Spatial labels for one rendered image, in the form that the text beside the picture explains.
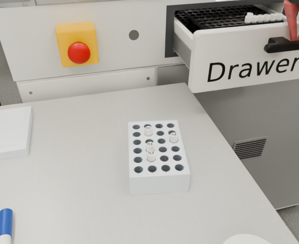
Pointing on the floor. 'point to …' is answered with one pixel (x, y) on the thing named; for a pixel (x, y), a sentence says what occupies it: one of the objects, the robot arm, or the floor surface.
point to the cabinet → (224, 120)
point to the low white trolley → (124, 177)
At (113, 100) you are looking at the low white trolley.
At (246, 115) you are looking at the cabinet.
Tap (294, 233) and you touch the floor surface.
